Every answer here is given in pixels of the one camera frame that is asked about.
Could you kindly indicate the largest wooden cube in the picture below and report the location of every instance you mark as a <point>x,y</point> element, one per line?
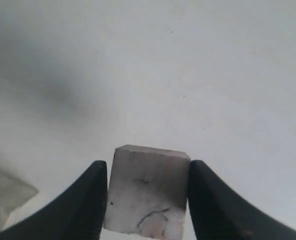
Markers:
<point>14,193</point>

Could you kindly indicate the smallest wooden cube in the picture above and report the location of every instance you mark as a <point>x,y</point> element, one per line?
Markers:
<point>147,194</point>

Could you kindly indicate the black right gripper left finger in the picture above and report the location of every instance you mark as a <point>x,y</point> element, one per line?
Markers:
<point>78,213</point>

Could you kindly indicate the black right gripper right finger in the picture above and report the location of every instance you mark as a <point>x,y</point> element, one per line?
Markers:
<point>219,213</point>

